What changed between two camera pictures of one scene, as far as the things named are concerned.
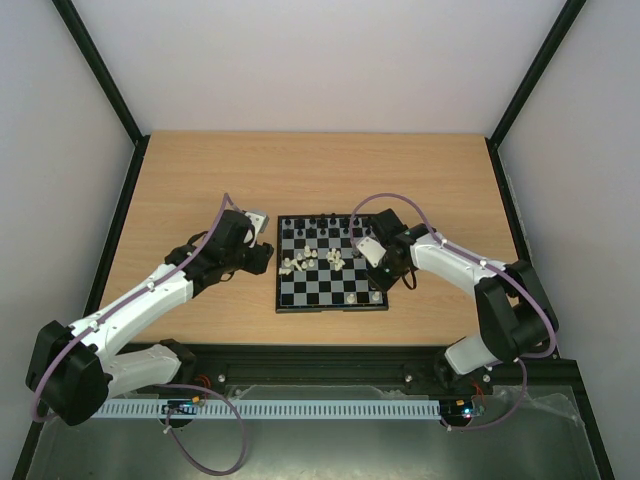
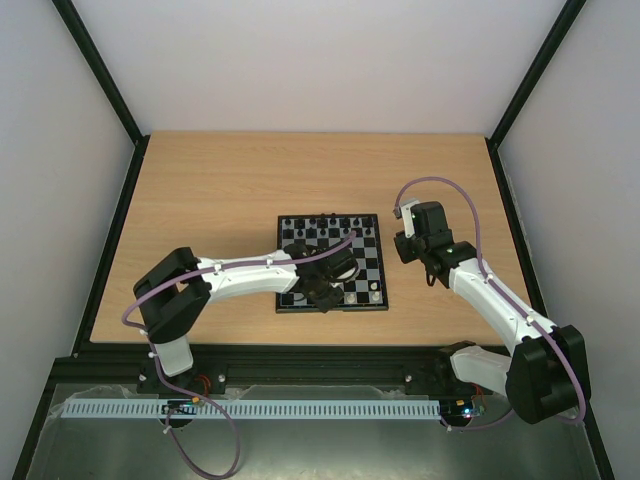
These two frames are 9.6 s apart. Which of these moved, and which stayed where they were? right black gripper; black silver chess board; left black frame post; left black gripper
Moved: left black gripper; right black gripper
Stayed: left black frame post; black silver chess board
